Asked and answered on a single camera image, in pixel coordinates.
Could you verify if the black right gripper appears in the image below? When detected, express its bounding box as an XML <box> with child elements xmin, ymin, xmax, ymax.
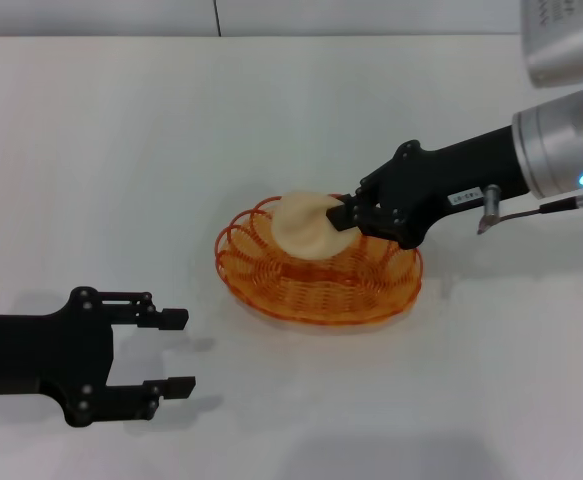
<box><xmin>325</xmin><ymin>124</ymin><xmax>533</xmax><ymax>252</ymax></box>

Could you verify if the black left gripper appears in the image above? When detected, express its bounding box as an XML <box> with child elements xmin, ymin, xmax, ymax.
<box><xmin>0</xmin><ymin>285</ymin><xmax>198</xmax><ymax>430</ymax></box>

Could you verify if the pale round bread bun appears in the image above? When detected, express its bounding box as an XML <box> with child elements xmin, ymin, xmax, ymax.
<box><xmin>269</xmin><ymin>190</ymin><xmax>358</xmax><ymax>261</ymax></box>

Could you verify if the orange woven plastic basket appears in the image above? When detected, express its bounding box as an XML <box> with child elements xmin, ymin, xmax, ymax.
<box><xmin>213</xmin><ymin>191</ymin><xmax>424</xmax><ymax>327</ymax></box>

